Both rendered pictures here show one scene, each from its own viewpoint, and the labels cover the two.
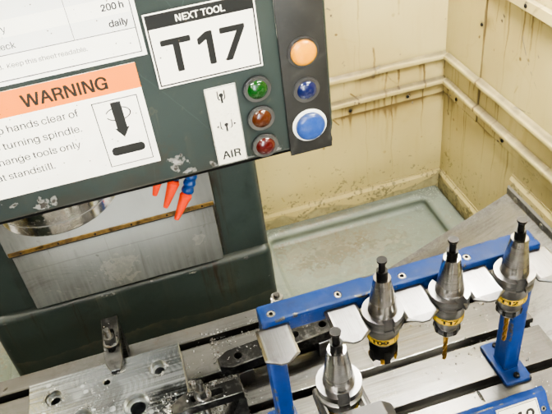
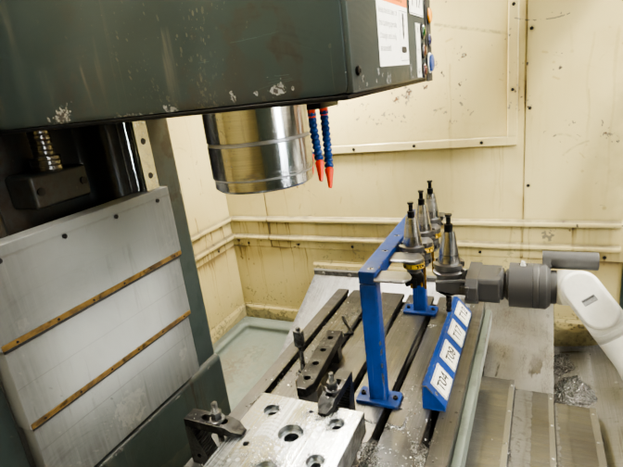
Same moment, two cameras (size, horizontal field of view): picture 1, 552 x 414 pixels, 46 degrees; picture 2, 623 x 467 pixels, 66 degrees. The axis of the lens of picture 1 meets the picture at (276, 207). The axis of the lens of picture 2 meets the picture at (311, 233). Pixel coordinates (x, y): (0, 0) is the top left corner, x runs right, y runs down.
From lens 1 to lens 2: 0.93 m
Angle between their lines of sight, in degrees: 50
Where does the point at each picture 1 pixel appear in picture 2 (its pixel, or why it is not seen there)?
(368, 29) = (190, 205)
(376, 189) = (217, 329)
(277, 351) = (400, 276)
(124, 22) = not seen: outside the picture
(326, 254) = not seen: hidden behind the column
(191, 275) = (178, 400)
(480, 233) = (320, 298)
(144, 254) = (147, 384)
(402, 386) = (397, 345)
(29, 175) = (387, 51)
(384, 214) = (230, 345)
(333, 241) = not seen: hidden behind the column
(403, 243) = (260, 350)
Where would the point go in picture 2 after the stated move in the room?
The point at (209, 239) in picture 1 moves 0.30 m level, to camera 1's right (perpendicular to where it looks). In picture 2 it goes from (189, 352) to (262, 304)
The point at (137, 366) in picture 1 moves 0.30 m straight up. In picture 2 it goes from (255, 420) to (230, 282)
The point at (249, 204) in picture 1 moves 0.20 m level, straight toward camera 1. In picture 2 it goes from (201, 315) to (255, 328)
